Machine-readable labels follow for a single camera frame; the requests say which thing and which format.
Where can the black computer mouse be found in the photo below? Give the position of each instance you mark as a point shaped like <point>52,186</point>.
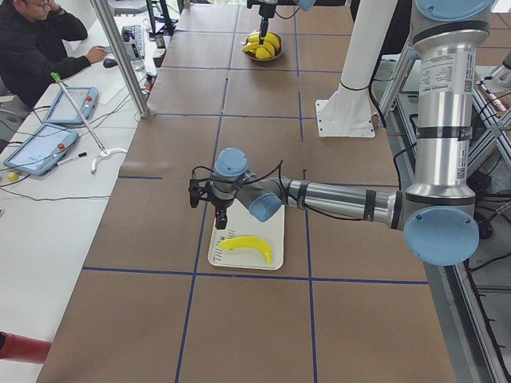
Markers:
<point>109,63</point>

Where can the near teach pendant tablet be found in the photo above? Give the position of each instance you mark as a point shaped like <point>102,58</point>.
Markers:
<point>41,152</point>

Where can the seated person in black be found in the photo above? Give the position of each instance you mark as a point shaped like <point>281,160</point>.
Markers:
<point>32,36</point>

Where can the white stick with green tip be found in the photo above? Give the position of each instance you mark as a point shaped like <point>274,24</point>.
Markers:
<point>104,152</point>

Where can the teach pendant tablet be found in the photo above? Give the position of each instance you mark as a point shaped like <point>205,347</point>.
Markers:
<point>62,112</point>
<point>41,152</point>

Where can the red cylinder object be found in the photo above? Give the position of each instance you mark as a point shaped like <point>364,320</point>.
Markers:
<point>15,347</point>

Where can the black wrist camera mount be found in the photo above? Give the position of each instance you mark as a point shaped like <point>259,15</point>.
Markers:
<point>198,188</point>

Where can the brown wicker basket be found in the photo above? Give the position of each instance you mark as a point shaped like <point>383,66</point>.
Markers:
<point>265,50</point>

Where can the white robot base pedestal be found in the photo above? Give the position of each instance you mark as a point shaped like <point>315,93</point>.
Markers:
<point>347,112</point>

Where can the yellow plush banana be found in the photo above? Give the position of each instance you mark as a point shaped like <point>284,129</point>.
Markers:
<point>248,241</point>

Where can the white bear print tray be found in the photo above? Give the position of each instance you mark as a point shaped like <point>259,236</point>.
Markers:
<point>241,223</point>

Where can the aluminium frame post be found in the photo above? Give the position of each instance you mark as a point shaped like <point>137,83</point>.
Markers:
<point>134,79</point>

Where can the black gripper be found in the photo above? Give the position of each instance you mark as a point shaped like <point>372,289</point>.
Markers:
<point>222,204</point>
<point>263,19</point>

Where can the far teach pendant tablet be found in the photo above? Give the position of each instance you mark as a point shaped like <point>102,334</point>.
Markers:
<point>62,112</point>

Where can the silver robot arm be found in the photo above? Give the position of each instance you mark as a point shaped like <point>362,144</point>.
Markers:
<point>300,4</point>
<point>435,212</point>

